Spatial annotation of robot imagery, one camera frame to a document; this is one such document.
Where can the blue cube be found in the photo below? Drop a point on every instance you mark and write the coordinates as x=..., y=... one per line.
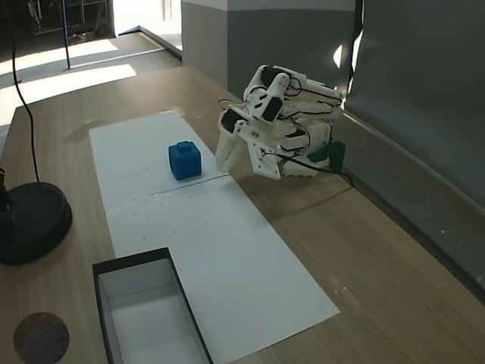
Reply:
x=185, y=161

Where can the brown box white inside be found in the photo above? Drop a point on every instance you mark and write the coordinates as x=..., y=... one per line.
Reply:
x=151, y=322

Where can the white paper sheet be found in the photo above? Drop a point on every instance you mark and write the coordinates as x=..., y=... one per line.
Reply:
x=132, y=151
x=227, y=265

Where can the green table clamp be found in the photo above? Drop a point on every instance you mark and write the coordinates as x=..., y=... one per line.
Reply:
x=329, y=151

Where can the black metal pole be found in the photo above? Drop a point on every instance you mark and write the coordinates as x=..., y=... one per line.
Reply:
x=67, y=38

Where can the black round stand base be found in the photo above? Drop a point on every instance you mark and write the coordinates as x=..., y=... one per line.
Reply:
x=34, y=220

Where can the white gripper camera mount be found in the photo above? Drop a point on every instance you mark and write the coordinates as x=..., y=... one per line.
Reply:
x=267, y=165

